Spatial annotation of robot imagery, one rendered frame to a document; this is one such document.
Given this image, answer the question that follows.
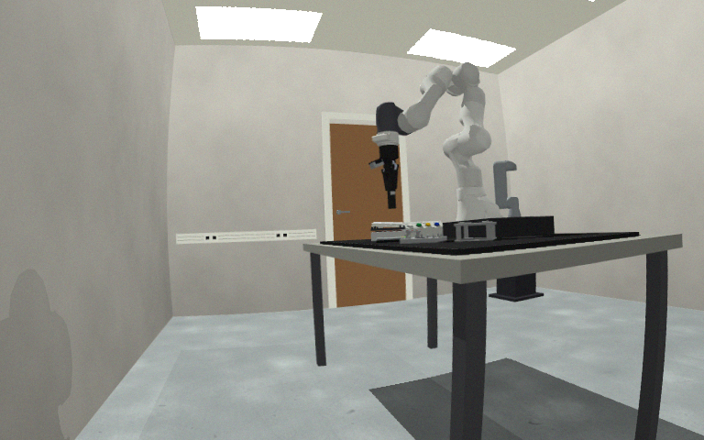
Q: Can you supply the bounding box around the white operator button panel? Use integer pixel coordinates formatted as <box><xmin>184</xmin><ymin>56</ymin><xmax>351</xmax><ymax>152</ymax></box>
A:
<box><xmin>402</xmin><ymin>221</ymin><xmax>443</xmax><ymax>237</ymax></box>

